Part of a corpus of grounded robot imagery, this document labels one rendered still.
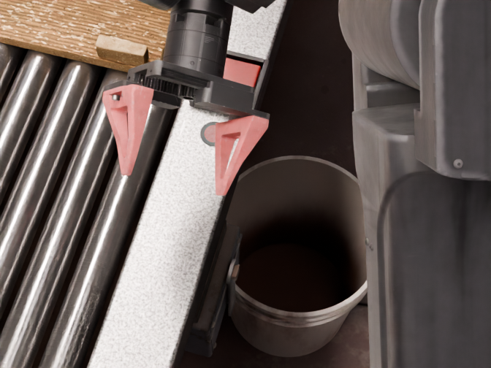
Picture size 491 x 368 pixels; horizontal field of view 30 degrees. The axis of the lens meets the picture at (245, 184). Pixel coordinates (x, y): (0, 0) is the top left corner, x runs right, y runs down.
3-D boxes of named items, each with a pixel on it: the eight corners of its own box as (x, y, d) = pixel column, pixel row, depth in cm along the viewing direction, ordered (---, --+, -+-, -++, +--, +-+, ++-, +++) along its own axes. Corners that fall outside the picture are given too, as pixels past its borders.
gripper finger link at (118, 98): (88, 171, 82) (104, 70, 83) (158, 187, 86) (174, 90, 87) (118, 168, 76) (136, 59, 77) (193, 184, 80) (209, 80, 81)
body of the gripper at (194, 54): (123, 89, 84) (135, 12, 85) (218, 115, 89) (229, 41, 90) (154, 79, 78) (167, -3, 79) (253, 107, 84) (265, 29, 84)
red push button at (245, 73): (261, 71, 108) (261, 65, 107) (247, 114, 106) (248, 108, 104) (212, 59, 109) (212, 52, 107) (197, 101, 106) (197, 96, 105)
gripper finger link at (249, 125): (157, 186, 85) (172, 89, 87) (222, 200, 89) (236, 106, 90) (191, 184, 80) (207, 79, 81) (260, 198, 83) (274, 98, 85)
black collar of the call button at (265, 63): (269, 67, 108) (269, 59, 107) (252, 121, 105) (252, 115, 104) (207, 52, 109) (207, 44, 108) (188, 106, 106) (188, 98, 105)
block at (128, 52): (150, 57, 106) (147, 44, 104) (145, 70, 106) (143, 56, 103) (101, 46, 107) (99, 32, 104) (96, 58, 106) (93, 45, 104)
